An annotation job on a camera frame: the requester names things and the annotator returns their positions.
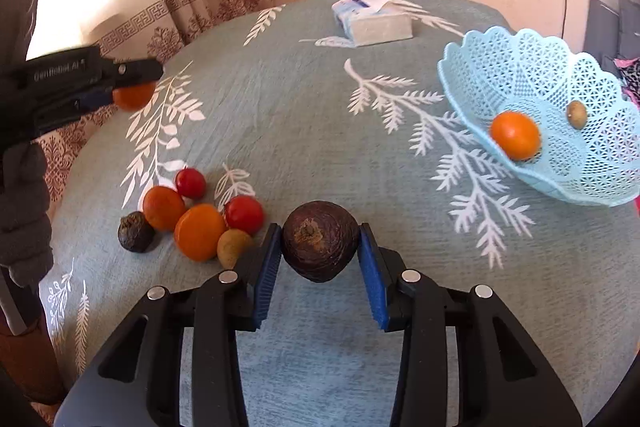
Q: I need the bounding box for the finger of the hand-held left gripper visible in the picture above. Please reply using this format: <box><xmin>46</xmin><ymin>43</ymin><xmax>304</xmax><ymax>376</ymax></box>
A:
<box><xmin>99</xmin><ymin>58</ymin><xmax>165</xmax><ymax>89</ymax></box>
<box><xmin>74</xmin><ymin>88</ymin><xmax>121</xmax><ymax>114</ymax></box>

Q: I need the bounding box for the light brown round fruit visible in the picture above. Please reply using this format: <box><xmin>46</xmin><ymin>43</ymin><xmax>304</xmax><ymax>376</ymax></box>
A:
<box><xmin>566</xmin><ymin>101</ymin><xmax>589</xmax><ymax>130</ymax></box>
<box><xmin>217</xmin><ymin>228</ymin><xmax>255</xmax><ymax>269</ymax></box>

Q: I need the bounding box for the light blue plastic basket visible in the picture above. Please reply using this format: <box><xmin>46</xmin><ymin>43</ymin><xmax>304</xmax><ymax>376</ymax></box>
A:
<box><xmin>437</xmin><ymin>26</ymin><xmax>640</xmax><ymax>208</ymax></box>

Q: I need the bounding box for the orange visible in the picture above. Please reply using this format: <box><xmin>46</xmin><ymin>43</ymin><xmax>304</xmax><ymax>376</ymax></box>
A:
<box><xmin>174</xmin><ymin>203</ymin><xmax>227</xmax><ymax>263</ymax></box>
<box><xmin>489</xmin><ymin>111</ymin><xmax>543</xmax><ymax>161</ymax></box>
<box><xmin>112</xmin><ymin>81</ymin><xmax>157</xmax><ymax>111</ymax></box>
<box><xmin>142</xmin><ymin>186</ymin><xmax>187</xmax><ymax>232</ymax></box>

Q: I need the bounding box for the large dark brown round fruit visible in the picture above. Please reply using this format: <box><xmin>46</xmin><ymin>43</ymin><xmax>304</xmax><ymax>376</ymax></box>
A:
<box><xmin>282</xmin><ymin>201</ymin><xmax>361</xmax><ymax>284</ymax></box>

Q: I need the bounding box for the grey upholstered bed frame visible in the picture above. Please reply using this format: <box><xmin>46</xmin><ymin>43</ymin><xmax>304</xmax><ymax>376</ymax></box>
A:
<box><xmin>582</xmin><ymin>0</ymin><xmax>621</xmax><ymax>68</ymax></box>

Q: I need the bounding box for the grey tufted cushion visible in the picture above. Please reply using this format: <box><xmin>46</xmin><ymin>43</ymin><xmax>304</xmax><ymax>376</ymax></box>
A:
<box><xmin>617</xmin><ymin>0</ymin><xmax>640</xmax><ymax>60</ymax></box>

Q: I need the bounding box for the small red tomato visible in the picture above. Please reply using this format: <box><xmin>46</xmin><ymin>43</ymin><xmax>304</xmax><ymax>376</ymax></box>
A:
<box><xmin>175</xmin><ymin>167</ymin><xmax>207</xmax><ymax>200</ymax></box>

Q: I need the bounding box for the small dark brown round fruit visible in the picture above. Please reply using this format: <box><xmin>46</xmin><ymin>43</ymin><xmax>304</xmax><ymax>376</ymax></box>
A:
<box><xmin>118</xmin><ymin>212</ymin><xmax>156</xmax><ymax>254</ymax></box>

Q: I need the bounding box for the large red tomato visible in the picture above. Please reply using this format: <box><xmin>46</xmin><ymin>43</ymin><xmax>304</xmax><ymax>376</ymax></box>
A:
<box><xmin>223</xmin><ymin>195</ymin><xmax>266</xmax><ymax>235</ymax></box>

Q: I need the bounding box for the tissue pack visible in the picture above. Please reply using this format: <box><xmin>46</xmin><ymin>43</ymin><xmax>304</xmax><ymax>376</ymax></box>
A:
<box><xmin>331</xmin><ymin>0</ymin><xmax>415</xmax><ymax>48</ymax></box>

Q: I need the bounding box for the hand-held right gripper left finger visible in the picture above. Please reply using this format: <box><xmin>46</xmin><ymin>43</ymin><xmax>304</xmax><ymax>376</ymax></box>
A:
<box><xmin>60</xmin><ymin>222</ymin><xmax>284</xmax><ymax>427</ymax></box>

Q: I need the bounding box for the person's left hand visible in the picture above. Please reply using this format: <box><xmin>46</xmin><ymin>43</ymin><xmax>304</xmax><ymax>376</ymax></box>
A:
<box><xmin>0</xmin><ymin>141</ymin><xmax>55</xmax><ymax>290</ymax></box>

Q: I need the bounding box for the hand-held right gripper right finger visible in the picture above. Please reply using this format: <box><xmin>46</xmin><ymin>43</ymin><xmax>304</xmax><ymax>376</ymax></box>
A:
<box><xmin>357</xmin><ymin>222</ymin><xmax>584</xmax><ymax>427</ymax></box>

